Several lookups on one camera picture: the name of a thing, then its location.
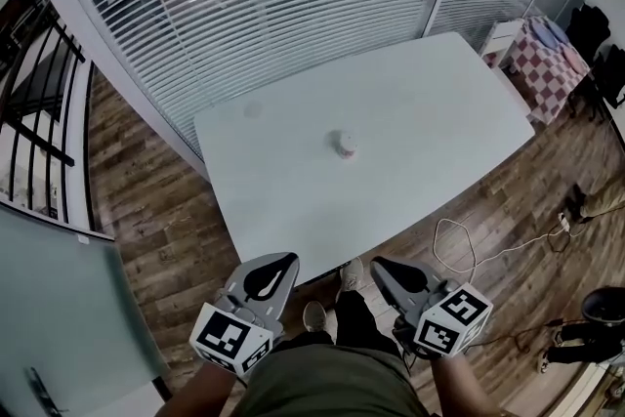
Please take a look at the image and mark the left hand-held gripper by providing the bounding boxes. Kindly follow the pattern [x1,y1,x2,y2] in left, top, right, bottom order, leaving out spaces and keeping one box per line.
[188,251,301,377]

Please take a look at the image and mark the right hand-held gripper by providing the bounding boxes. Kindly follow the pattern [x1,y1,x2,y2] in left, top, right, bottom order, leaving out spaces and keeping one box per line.
[369,257,493,360]

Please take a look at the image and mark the cotton swab container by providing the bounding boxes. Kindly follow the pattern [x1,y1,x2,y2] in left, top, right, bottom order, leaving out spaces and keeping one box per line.
[325,128,359,160]

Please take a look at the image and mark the person's right forearm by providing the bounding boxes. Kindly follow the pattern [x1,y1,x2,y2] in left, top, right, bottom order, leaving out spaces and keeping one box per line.
[429,354,494,417]

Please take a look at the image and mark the person's left forearm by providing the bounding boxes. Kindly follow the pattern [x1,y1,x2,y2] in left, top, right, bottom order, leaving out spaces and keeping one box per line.
[168,358,245,417]

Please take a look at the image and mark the person's right shoe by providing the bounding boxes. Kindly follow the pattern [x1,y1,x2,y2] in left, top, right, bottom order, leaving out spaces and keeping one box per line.
[339,256,365,293]

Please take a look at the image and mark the person's shoe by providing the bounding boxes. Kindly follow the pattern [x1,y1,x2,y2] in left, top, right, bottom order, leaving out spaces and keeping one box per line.
[302,300,328,333]
[339,256,365,293]

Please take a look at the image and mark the person's black trousers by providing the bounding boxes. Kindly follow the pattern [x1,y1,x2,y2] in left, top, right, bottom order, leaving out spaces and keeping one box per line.
[275,290,404,360]

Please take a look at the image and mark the person's left shoe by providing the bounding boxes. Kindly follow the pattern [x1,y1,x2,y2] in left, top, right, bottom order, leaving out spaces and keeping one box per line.
[302,300,328,333]

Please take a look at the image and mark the black power strip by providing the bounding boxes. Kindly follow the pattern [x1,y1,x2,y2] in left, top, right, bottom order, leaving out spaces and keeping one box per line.
[305,259,354,285]

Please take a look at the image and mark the person's green shirt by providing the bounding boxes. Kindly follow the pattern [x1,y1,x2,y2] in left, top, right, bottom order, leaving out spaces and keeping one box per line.
[243,342,426,417]

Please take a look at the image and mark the frosted glass door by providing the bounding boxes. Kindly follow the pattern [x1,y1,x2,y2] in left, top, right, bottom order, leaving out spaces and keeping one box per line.
[0,202,172,417]

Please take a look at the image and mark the red checkered table cloth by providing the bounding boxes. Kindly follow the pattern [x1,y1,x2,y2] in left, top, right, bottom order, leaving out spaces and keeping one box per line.
[505,14,592,126]

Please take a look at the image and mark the white chair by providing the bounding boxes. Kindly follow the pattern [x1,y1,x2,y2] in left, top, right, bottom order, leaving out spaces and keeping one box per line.
[480,19,522,70]

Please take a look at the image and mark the black metal railing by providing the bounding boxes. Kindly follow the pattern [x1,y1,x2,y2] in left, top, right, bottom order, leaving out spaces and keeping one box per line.
[0,0,94,230]

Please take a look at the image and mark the pink round cushion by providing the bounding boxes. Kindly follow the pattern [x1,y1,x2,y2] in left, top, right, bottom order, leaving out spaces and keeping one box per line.
[561,44,591,70]

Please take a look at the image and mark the black office chair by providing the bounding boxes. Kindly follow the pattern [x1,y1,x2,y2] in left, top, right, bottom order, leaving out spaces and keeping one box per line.
[588,42,625,112]

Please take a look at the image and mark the black bag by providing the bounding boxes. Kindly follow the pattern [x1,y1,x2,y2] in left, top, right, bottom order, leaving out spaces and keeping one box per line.
[564,2,612,64]

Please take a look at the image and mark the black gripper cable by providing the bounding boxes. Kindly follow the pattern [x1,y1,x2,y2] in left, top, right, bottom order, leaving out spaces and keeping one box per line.
[393,331,421,375]

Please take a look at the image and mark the black floor cable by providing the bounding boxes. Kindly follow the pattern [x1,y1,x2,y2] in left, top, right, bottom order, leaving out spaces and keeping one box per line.
[480,316,587,355]
[546,209,595,255]

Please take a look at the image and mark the white floor cable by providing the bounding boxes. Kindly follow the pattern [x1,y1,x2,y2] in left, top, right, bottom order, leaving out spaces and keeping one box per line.
[432,217,570,277]

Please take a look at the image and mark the metal door handle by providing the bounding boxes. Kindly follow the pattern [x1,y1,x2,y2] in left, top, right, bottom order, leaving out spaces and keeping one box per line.
[23,365,64,417]

